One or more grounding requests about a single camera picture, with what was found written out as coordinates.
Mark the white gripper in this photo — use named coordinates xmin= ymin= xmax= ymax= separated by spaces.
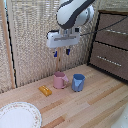
xmin=45 ymin=28 xmax=82 ymax=59

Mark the dark wooden drawer cabinet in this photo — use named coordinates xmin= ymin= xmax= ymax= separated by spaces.
xmin=87 ymin=9 xmax=128 ymax=83

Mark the brown drawer front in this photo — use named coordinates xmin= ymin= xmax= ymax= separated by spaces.
xmin=94 ymin=13 xmax=128 ymax=51
xmin=89 ymin=41 xmax=128 ymax=81

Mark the thin wooden stick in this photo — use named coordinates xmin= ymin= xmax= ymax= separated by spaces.
xmin=57 ymin=49 xmax=63 ymax=74

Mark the pink mug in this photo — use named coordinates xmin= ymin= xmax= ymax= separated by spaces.
xmin=52 ymin=71 xmax=70 ymax=90

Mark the woven bamboo screen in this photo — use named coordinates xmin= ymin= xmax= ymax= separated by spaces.
xmin=6 ymin=0 xmax=101 ymax=88

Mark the blue mug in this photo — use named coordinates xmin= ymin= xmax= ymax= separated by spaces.
xmin=70 ymin=73 xmax=87 ymax=93

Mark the yellow block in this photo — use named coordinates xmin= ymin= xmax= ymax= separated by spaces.
xmin=37 ymin=85 xmax=54 ymax=98

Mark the white patterned plate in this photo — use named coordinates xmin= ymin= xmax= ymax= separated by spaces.
xmin=0 ymin=101 xmax=43 ymax=128

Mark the grey rounded object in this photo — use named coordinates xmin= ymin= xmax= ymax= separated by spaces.
xmin=110 ymin=102 xmax=128 ymax=128

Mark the silver drawer handle bar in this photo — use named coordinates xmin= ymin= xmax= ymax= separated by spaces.
xmin=96 ymin=55 xmax=123 ymax=68
xmin=105 ymin=28 xmax=128 ymax=37

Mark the black cable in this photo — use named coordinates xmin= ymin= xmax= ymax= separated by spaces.
xmin=79 ymin=14 xmax=128 ymax=37

